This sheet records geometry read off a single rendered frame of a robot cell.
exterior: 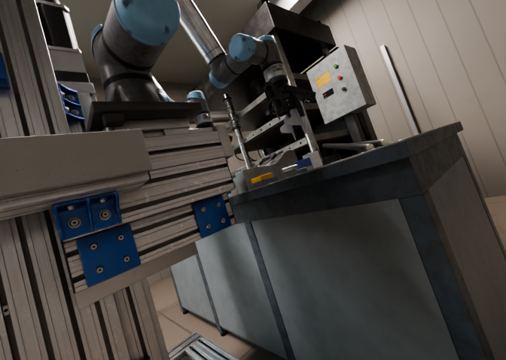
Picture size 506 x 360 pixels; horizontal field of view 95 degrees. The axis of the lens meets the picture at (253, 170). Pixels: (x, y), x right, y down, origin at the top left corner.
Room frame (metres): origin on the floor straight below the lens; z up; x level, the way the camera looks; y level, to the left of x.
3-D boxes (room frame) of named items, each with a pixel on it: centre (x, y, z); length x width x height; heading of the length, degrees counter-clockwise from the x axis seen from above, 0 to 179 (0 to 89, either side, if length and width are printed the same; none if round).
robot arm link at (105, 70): (0.55, 0.22, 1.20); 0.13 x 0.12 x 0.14; 46
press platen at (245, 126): (2.31, -0.39, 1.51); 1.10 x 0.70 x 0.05; 40
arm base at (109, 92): (0.55, 0.22, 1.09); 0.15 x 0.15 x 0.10
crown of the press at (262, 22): (2.27, -0.35, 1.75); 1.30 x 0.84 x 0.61; 40
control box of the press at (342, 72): (1.54, -0.73, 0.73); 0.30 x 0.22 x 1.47; 40
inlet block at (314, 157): (0.77, -0.15, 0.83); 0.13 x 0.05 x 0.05; 103
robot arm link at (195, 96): (0.99, 0.14, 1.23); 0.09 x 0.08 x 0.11; 81
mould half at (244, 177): (1.25, -0.06, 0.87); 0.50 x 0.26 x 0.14; 130
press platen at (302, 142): (2.30, -0.38, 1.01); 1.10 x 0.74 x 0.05; 40
